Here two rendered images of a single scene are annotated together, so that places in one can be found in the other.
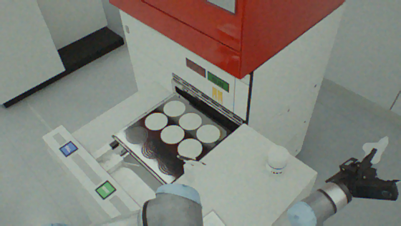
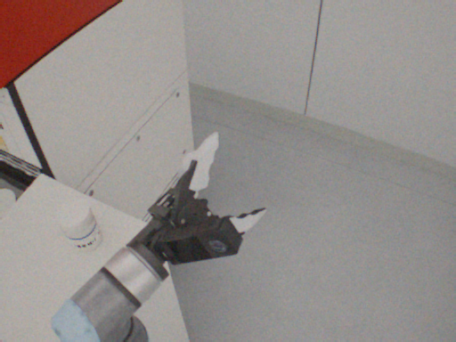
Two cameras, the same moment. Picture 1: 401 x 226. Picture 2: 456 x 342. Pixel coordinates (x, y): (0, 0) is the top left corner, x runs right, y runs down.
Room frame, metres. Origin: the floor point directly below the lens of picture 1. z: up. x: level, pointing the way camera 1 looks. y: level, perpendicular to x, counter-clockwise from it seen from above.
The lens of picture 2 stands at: (0.16, -0.38, 1.66)
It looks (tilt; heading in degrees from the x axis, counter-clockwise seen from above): 49 degrees down; 339
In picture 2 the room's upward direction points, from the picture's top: straight up
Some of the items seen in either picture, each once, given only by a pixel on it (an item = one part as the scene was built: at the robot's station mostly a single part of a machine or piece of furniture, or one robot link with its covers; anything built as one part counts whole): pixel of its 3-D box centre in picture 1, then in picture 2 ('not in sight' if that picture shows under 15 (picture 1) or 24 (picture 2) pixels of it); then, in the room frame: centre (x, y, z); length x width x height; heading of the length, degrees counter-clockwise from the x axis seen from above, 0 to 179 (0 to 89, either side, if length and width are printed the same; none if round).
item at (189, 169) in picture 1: (192, 166); not in sight; (0.65, 0.04, 1.03); 0.06 x 0.04 x 0.13; 133
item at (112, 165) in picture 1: (113, 164); not in sight; (0.77, 0.36, 0.89); 0.08 x 0.03 x 0.03; 133
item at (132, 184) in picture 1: (126, 179); not in sight; (0.71, 0.31, 0.87); 0.36 x 0.08 x 0.03; 43
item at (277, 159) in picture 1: (276, 161); (79, 225); (0.66, -0.26, 1.01); 0.07 x 0.07 x 0.10
